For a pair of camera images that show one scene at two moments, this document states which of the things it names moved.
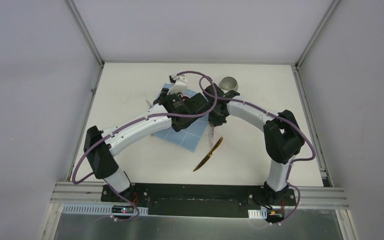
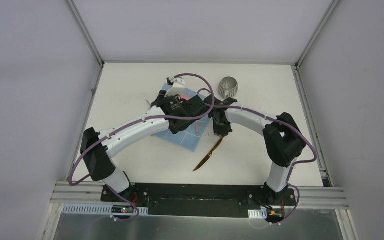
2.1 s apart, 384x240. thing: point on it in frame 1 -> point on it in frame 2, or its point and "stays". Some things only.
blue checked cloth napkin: [188, 138] stays
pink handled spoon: [212, 142] -> [197, 128]
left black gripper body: [198, 103] stays
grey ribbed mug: [227, 84] stays
